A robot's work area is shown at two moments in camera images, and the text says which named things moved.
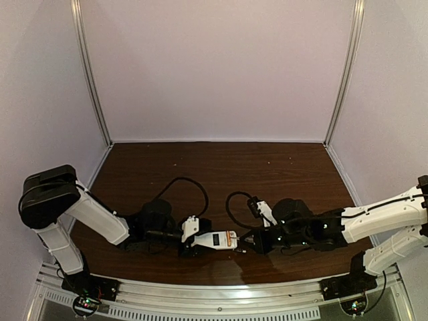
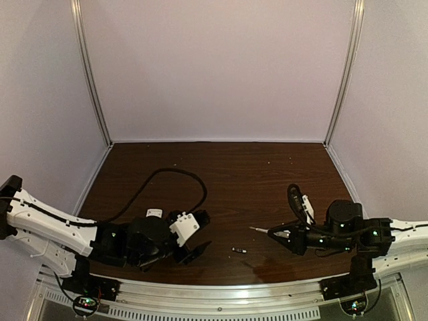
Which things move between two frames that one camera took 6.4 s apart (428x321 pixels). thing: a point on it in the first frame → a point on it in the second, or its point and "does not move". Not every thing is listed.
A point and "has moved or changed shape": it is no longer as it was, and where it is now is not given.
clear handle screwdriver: (249, 239) has moved or changed shape
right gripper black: (265, 241) → (297, 241)
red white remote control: (218, 241) has moved or changed shape
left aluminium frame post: (75, 5) does not move
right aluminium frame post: (358, 13) does not move
